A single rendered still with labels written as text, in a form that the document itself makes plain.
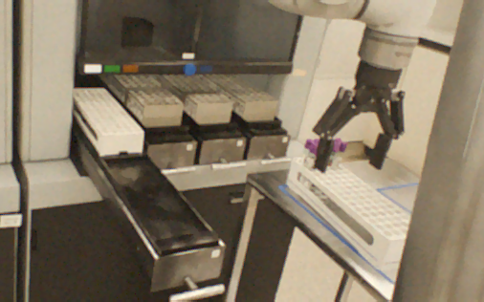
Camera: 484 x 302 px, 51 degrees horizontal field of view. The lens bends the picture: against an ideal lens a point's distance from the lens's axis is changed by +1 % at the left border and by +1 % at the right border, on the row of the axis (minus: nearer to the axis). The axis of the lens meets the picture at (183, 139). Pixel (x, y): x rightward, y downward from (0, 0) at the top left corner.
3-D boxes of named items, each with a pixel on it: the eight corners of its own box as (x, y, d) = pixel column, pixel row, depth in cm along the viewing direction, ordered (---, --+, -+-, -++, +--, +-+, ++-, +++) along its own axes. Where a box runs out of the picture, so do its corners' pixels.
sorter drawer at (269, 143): (150, 79, 190) (153, 57, 186) (182, 79, 196) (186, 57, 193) (254, 168, 132) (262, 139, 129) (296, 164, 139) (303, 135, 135)
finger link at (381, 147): (378, 132, 98) (381, 132, 99) (367, 163, 101) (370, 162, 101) (389, 139, 96) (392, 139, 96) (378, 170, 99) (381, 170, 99)
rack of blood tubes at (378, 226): (284, 183, 109) (291, 158, 106) (321, 180, 112) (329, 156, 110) (378, 270, 84) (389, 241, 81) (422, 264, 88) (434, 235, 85)
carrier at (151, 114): (177, 121, 132) (181, 101, 129) (181, 125, 130) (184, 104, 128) (137, 124, 126) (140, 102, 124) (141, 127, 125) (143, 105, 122)
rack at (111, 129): (66, 110, 133) (67, 88, 130) (102, 109, 137) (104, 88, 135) (100, 161, 109) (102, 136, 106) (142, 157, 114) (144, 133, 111)
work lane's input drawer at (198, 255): (55, 128, 137) (56, 97, 134) (103, 125, 144) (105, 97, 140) (160, 312, 80) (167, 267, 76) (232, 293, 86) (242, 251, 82)
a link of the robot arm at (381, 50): (430, 39, 84) (419, 73, 87) (392, 27, 92) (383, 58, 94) (389, 36, 81) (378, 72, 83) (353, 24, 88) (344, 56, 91)
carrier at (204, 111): (226, 119, 139) (230, 99, 136) (230, 122, 137) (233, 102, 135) (189, 121, 134) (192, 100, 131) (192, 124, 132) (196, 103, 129)
